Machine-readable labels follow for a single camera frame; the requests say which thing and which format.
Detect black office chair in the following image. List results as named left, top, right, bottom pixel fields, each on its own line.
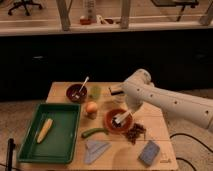
left=8, top=0, right=43, bottom=16

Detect white handled black brush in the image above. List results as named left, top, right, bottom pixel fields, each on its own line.
left=111, top=111, right=131, bottom=127

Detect orange egg on stand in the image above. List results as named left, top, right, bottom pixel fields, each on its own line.
left=85, top=101, right=98, bottom=119

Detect green plastic tray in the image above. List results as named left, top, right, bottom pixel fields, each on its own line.
left=17, top=103, right=81, bottom=164

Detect red white object on shelf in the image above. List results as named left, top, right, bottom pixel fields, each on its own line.
left=80, top=0, right=97, bottom=25

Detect orange red bowl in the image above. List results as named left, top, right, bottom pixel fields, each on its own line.
left=103, top=109, right=133, bottom=134

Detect brown crumbs pile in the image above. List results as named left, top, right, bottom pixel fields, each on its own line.
left=125, top=123, right=146, bottom=144

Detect black pole left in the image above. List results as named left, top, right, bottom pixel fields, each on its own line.
left=5, top=138, right=15, bottom=171

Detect dark brown bowl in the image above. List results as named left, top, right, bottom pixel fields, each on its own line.
left=66, top=84, right=87, bottom=103

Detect blue sponge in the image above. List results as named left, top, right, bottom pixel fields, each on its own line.
left=139, top=141, right=160, bottom=166

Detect black cable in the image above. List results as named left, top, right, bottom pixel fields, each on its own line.
left=169, top=132, right=213, bottom=171

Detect yellow corn cob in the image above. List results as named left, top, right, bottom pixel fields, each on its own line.
left=37, top=118, right=53, bottom=143

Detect grey folded cloth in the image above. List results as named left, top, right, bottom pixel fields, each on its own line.
left=84, top=139, right=110, bottom=164

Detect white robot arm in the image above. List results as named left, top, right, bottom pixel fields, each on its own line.
left=122, top=69, right=213, bottom=133

